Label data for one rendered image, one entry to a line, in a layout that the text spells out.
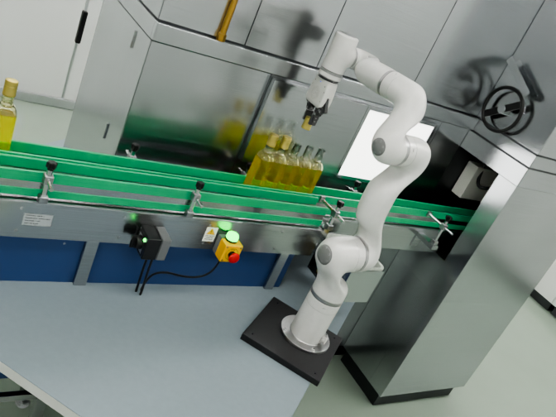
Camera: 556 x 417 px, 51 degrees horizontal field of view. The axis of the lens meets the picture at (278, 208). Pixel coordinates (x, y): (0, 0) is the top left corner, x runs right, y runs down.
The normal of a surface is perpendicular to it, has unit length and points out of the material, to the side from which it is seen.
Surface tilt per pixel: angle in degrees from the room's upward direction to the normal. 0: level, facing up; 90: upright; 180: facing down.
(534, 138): 90
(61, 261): 90
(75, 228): 90
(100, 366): 0
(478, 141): 90
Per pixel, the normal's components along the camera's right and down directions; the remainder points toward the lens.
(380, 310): -0.81, -0.10
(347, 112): 0.44, 0.55
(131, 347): 0.39, -0.83
